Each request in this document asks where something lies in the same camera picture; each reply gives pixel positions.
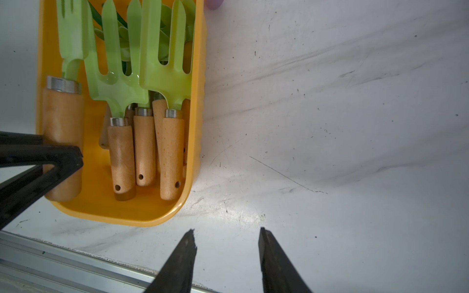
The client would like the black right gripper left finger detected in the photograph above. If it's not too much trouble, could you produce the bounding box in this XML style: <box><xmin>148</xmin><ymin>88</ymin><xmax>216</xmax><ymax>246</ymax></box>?
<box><xmin>144</xmin><ymin>229</ymin><xmax>197</xmax><ymax>293</ymax></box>

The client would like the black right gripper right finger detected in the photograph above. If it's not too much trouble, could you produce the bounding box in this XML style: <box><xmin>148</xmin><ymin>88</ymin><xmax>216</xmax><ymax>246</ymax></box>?
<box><xmin>258</xmin><ymin>227</ymin><xmax>312</xmax><ymax>293</ymax></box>

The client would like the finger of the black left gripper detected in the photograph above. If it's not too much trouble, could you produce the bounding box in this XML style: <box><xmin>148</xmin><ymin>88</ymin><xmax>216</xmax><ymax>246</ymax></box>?
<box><xmin>1</xmin><ymin>131</ymin><xmax>84</xmax><ymax>228</ymax></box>

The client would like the light green fork rake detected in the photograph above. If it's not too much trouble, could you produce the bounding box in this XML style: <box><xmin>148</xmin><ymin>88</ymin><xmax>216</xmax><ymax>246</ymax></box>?
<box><xmin>151</xmin><ymin>92</ymin><xmax>167</xmax><ymax>172</ymax></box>

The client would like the light green spade wooden handle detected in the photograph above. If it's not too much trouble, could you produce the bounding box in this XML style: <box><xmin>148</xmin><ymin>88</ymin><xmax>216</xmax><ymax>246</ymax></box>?
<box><xmin>139</xmin><ymin>1</ymin><xmax>192</xmax><ymax>201</ymax></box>

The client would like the purple rake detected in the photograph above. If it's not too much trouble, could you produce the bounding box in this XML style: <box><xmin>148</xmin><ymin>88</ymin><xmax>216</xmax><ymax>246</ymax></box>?
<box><xmin>205</xmin><ymin>0</ymin><xmax>224</xmax><ymax>10</ymax></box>

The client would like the yellow storage box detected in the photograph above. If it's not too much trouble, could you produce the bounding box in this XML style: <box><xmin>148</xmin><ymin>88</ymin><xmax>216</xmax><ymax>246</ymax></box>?
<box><xmin>36</xmin><ymin>1</ymin><xmax>208</xmax><ymax>227</ymax></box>

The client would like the aluminium front rail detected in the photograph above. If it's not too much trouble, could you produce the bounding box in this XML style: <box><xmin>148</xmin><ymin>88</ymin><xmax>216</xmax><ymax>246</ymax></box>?
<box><xmin>1</xmin><ymin>231</ymin><xmax>210</xmax><ymax>293</ymax></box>

